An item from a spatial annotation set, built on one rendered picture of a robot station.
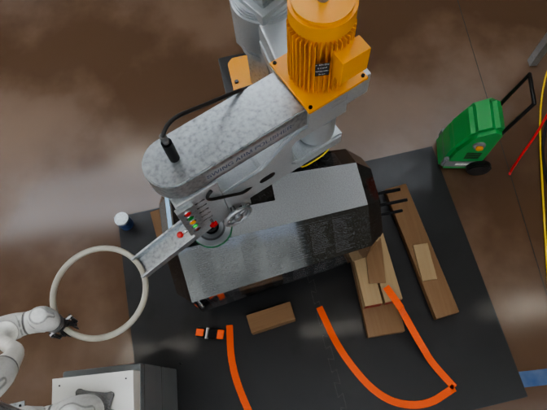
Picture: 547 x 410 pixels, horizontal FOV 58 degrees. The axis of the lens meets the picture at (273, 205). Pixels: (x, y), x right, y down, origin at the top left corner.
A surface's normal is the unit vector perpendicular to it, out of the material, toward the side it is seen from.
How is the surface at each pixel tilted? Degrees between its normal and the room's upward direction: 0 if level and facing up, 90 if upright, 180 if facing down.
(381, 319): 0
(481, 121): 34
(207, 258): 45
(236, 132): 0
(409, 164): 0
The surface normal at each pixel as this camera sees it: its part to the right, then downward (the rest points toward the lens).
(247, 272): 0.13, 0.39
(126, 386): 0.00, -0.30
